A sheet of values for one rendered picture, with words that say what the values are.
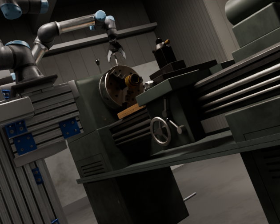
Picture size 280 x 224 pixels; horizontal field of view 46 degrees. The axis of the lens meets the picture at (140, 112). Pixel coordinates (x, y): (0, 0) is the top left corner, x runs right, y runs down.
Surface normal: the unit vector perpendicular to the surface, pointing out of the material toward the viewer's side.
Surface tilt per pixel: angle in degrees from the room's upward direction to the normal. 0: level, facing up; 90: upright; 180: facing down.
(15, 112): 90
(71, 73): 90
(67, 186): 90
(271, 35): 90
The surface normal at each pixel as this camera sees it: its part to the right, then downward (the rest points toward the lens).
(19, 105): 0.41, -0.21
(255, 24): -0.77, 0.28
